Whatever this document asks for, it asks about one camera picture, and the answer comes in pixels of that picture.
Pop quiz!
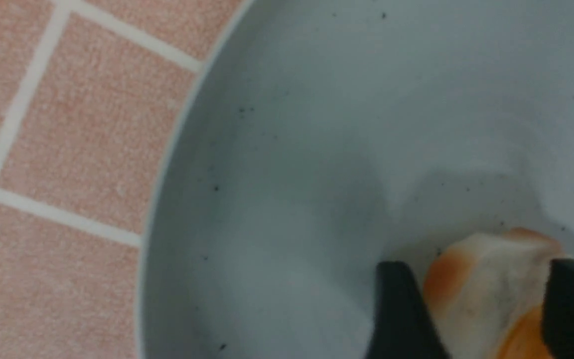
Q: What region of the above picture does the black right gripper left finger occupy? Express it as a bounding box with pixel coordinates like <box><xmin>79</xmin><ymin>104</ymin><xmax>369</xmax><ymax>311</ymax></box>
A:
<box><xmin>365</xmin><ymin>261</ymin><xmax>449</xmax><ymax>359</ymax></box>

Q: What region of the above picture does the fried egg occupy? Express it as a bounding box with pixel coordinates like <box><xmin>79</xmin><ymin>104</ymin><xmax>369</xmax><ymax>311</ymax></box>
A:
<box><xmin>422</xmin><ymin>227</ymin><xmax>567</xmax><ymax>359</ymax></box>

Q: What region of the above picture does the grey blue plate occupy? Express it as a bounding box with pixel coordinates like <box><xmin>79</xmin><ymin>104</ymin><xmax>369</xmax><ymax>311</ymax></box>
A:
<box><xmin>138</xmin><ymin>0</ymin><xmax>574</xmax><ymax>359</ymax></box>

